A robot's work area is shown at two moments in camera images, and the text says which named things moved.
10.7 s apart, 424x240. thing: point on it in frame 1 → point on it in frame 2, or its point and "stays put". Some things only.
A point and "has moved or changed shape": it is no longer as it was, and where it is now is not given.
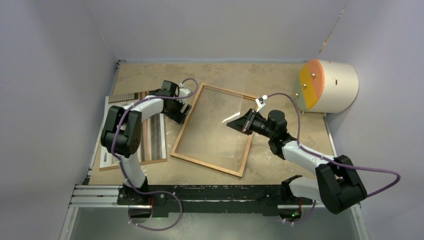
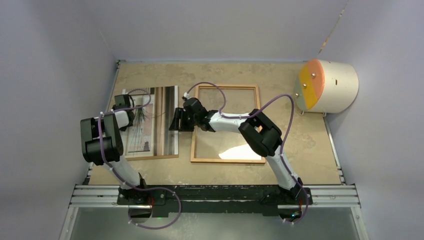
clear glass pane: (206, 132) has moved or changed shape
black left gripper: (178, 116) → (123, 129)
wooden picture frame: (189, 119) → (198, 86)
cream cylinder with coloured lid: (326, 86) stays put
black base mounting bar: (266, 199) stays put
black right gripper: (244, 123) → (176, 124)
